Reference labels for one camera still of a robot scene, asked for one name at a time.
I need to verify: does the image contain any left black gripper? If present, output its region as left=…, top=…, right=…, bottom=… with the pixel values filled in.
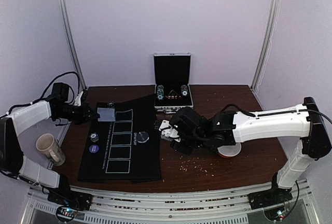
left=54, top=101, right=99, bottom=125

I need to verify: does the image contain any grey playing card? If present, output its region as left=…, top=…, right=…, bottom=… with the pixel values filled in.
left=97, top=107, right=116, bottom=122

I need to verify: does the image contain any purple small blind button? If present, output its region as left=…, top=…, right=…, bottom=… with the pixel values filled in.
left=89, top=144, right=100, bottom=153

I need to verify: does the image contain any black poker mat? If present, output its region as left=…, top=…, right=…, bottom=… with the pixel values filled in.
left=77, top=94, right=161, bottom=183

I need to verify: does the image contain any deck of grey cards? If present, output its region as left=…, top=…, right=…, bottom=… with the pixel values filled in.
left=161, top=134, right=173, bottom=142

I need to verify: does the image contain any poker chip stack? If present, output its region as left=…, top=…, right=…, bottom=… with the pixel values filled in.
left=107, top=101, right=115, bottom=108

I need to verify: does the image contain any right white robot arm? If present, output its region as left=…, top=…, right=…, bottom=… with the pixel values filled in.
left=156, top=97, right=331, bottom=204

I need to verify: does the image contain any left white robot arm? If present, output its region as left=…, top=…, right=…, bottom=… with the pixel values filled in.
left=1, top=82, right=100, bottom=205

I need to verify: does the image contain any white and orange bowl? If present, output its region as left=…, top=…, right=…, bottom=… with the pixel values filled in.
left=217, top=143, right=242, bottom=158

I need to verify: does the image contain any beige mug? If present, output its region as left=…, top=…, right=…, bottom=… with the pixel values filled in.
left=36, top=133, right=65, bottom=166

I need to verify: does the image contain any right chip stack in case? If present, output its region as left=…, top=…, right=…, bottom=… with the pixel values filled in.
left=181, top=85, right=188, bottom=97

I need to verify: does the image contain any chip stack in case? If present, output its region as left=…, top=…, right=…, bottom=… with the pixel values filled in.
left=181, top=85, right=188, bottom=97
left=156, top=85, right=164, bottom=101

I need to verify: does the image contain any aluminium poker case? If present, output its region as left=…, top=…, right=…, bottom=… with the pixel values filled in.
left=153, top=52, right=193, bottom=114

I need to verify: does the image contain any left chip stack in case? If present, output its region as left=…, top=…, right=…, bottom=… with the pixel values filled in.
left=156, top=85, right=164, bottom=101

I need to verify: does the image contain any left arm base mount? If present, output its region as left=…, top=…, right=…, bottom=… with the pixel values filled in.
left=47, top=190, right=93, bottom=223

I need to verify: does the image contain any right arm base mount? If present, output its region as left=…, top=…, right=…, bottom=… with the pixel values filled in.
left=248, top=189, right=293, bottom=222

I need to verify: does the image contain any left aluminium frame post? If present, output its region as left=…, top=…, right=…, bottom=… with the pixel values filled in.
left=59, top=0, right=87, bottom=89

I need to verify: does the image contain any aluminium frame post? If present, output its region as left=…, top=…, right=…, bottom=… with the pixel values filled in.
left=59, top=0, right=87, bottom=89
left=251, top=0, right=281, bottom=93

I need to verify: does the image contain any right aluminium frame post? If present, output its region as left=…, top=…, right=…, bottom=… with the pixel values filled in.
left=251, top=0, right=281, bottom=93

